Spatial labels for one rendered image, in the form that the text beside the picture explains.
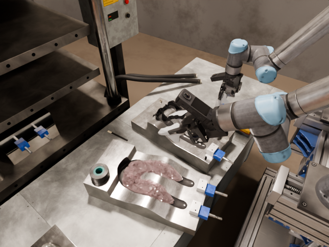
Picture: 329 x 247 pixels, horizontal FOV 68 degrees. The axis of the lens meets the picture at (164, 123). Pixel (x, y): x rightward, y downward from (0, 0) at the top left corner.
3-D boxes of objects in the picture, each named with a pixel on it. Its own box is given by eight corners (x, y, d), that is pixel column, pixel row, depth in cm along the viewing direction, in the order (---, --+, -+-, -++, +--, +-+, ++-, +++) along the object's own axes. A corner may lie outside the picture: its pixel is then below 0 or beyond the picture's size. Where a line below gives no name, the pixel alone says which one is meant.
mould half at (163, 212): (209, 183, 115) (213, 169, 107) (194, 235, 98) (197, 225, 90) (116, 152, 127) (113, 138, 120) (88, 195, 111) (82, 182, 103)
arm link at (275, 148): (295, 135, 69) (284, 105, 64) (292, 165, 62) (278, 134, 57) (267, 138, 74) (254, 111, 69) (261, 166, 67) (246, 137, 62)
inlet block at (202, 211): (222, 216, 101) (224, 210, 97) (219, 227, 98) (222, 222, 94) (192, 205, 104) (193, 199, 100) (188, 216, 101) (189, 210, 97)
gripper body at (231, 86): (233, 98, 122) (238, 78, 114) (218, 91, 126) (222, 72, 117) (240, 91, 127) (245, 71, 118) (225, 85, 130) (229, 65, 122)
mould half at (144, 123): (231, 142, 132) (236, 125, 123) (206, 174, 118) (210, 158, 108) (160, 104, 154) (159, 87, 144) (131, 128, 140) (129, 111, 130)
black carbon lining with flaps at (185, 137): (218, 135, 127) (221, 122, 120) (201, 154, 118) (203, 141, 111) (165, 107, 142) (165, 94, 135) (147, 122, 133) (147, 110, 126)
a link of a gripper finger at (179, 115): (174, 129, 84) (192, 130, 76) (165, 116, 81) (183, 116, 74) (179, 122, 85) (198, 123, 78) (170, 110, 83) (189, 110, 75)
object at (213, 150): (234, 163, 115) (237, 156, 111) (229, 170, 112) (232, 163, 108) (210, 149, 120) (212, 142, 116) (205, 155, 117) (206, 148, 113)
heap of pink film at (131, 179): (184, 174, 111) (185, 164, 106) (171, 209, 100) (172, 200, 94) (133, 157, 118) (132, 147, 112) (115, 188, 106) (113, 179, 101)
